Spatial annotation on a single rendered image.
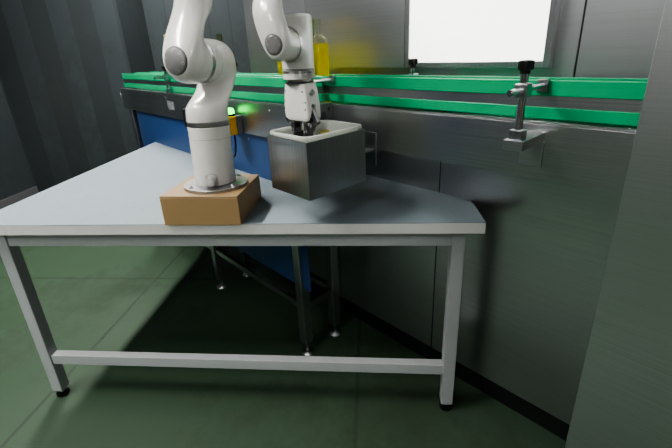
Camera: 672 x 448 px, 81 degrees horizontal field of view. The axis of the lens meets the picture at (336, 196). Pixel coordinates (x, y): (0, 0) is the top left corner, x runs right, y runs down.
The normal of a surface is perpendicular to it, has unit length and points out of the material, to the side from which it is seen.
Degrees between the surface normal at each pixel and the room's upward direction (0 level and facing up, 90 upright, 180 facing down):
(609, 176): 90
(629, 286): 90
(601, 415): 90
